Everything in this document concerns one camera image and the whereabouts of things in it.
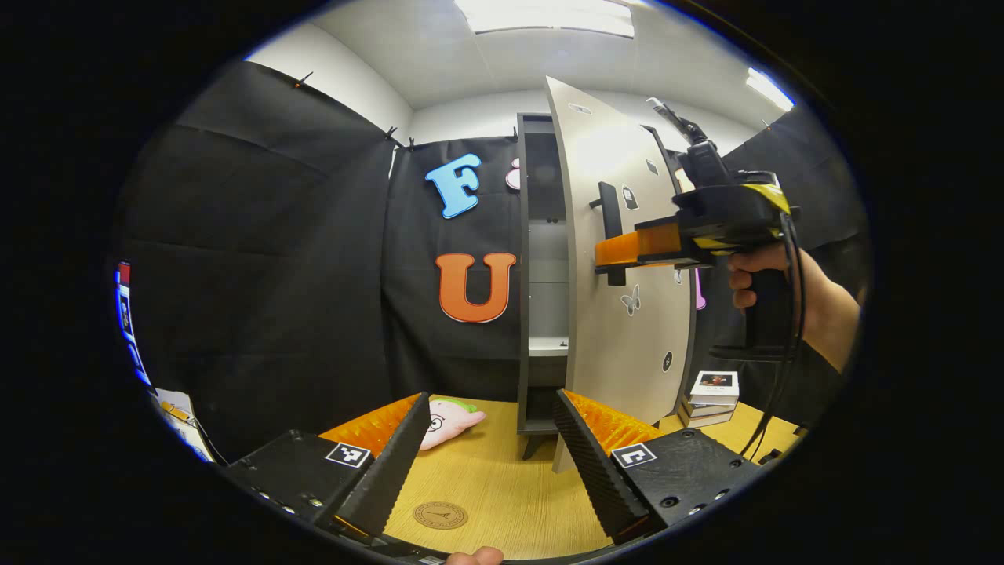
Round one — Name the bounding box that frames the black door handle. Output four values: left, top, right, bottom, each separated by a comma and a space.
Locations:
590, 182, 626, 287

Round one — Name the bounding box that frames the pink plush toy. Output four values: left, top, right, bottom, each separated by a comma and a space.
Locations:
418, 398, 487, 452

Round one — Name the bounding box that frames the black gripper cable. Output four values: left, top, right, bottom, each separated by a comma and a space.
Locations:
737, 212, 809, 462

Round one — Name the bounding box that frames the dark grey cabinet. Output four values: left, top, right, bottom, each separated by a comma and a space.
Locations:
515, 112, 699, 461

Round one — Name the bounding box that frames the ceiling light panel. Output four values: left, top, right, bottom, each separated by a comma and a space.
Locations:
745, 67, 795, 112
455, 0, 635, 38

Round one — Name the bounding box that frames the black backdrop cloth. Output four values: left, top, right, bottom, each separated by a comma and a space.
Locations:
118, 61, 868, 464

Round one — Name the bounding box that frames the beige cabinet door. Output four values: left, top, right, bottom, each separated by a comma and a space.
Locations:
545, 76, 697, 474

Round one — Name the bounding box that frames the white portrait cover book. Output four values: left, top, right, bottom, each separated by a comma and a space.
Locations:
689, 370, 740, 406

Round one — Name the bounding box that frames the round brown coaster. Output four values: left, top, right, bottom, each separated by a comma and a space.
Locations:
413, 501, 469, 530

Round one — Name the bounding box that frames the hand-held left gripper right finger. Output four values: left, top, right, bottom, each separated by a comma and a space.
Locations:
553, 388, 766, 546

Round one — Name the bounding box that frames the white paper pile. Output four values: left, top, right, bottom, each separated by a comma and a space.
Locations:
151, 387, 216, 464

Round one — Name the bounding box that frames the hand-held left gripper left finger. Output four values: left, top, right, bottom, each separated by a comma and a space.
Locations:
224, 391, 434, 542

